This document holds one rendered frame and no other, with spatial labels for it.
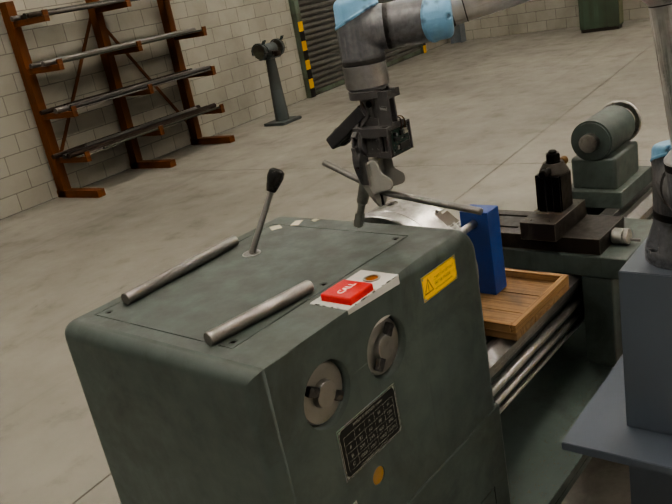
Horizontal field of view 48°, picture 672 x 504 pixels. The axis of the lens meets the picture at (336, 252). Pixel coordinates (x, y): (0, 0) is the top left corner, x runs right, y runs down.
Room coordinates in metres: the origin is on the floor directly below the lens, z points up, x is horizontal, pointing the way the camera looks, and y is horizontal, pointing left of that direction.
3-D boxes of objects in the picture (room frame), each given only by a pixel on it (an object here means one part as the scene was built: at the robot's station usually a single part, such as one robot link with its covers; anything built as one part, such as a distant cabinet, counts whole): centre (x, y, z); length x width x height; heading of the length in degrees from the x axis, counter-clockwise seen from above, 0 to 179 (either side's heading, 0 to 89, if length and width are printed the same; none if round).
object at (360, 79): (1.31, -0.11, 1.55); 0.08 x 0.08 x 0.05
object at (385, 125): (1.30, -0.11, 1.47); 0.09 x 0.08 x 0.12; 47
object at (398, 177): (1.31, -0.12, 1.36); 0.06 x 0.03 x 0.09; 47
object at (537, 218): (1.93, -0.60, 1.00); 0.20 x 0.10 x 0.05; 137
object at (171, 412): (1.24, 0.11, 1.06); 0.59 x 0.48 x 0.39; 137
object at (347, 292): (1.07, -0.01, 1.26); 0.06 x 0.06 x 0.02; 47
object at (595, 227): (2.00, -0.58, 0.95); 0.43 x 0.18 x 0.04; 47
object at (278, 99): (10.48, 0.38, 0.57); 0.47 x 0.37 x 1.14; 144
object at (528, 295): (1.77, -0.34, 0.88); 0.36 x 0.30 x 0.04; 47
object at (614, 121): (2.43, -0.96, 1.01); 0.30 x 0.20 x 0.29; 137
